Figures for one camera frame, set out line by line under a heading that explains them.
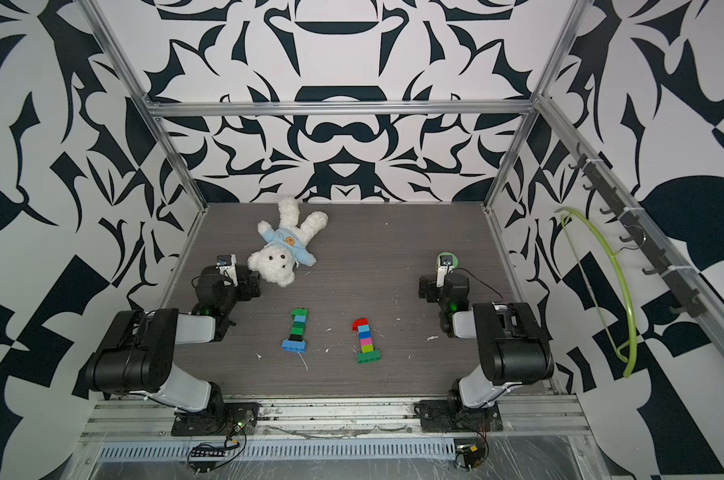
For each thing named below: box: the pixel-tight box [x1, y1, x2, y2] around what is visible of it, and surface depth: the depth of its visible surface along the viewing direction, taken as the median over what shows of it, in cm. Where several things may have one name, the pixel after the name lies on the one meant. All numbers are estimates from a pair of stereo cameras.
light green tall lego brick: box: [291, 308, 309, 325], surface depth 91 cm
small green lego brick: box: [288, 326, 305, 340], surface depth 87 cm
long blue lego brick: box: [281, 339, 307, 354], surface depth 86 cm
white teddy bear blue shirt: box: [247, 197, 329, 288], surface depth 101 cm
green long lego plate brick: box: [356, 349, 383, 365], surface depth 84 cm
